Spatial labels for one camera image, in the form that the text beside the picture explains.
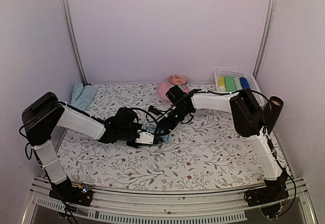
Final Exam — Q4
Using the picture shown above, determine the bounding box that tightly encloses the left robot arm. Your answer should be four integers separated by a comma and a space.
19, 92, 146, 201

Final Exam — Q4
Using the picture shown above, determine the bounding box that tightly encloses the light blue towel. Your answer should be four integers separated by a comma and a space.
71, 82, 98, 111

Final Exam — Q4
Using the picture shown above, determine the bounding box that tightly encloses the pink plate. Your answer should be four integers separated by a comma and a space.
156, 81, 174, 101

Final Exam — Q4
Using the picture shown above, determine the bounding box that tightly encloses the patterned bowl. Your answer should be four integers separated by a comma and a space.
168, 74, 188, 86

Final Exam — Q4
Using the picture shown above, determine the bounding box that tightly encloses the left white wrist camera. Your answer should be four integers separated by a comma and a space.
135, 130, 163, 145

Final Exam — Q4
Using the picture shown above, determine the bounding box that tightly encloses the white plastic basket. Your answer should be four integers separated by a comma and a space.
213, 68, 260, 92

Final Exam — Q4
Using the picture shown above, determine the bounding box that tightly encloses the pale green rolled towel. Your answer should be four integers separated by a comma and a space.
234, 77, 242, 90

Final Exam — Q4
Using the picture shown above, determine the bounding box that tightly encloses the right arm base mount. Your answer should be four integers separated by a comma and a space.
244, 186, 289, 207

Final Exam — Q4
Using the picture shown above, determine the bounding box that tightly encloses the right aluminium post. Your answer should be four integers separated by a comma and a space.
253, 0, 277, 79

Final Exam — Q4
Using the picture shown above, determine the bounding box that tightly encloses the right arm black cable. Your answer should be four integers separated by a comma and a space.
146, 88, 272, 136

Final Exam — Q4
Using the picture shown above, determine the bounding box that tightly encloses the blue orange dotted towel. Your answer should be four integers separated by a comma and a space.
144, 123, 170, 144

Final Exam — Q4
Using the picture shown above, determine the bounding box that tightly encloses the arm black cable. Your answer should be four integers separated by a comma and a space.
146, 88, 272, 136
119, 106, 158, 124

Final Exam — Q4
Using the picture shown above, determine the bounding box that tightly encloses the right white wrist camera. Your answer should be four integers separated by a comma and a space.
148, 105, 165, 116

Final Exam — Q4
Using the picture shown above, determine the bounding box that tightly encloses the floral tablecloth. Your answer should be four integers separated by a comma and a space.
49, 82, 289, 191

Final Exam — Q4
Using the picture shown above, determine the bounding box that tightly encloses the dark brown cup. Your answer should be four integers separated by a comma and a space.
264, 96, 284, 134

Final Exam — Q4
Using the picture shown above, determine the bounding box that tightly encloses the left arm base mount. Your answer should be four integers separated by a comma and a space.
49, 179, 93, 207

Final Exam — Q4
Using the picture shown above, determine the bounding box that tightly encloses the aluminium post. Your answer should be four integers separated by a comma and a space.
253, 0, 277, 79
60, 0, 88, 85

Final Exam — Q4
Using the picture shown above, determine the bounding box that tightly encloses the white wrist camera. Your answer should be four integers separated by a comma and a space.
135, 130, 163, 145
148, 105, 165, 116

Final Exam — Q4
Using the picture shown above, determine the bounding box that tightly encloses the left aluminium post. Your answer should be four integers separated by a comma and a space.
60, 0, 88, 85

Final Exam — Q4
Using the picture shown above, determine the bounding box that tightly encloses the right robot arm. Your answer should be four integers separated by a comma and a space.
156, 86, 288, 202

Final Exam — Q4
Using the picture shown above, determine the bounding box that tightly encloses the blue rolled towel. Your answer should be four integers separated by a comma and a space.
240, 77, 251, 90

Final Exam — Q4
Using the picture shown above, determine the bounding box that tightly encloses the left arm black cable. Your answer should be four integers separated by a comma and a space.
119, 106, 158, 124

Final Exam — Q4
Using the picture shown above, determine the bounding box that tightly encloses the aluminium front rail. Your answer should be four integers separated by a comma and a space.
21, 177, 319, 223

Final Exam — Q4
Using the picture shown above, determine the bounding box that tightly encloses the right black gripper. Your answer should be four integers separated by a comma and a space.
154, 106, 191, 137

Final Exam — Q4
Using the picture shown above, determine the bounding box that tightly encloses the yellow rolled towel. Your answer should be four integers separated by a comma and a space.
217, 76, 226, 92

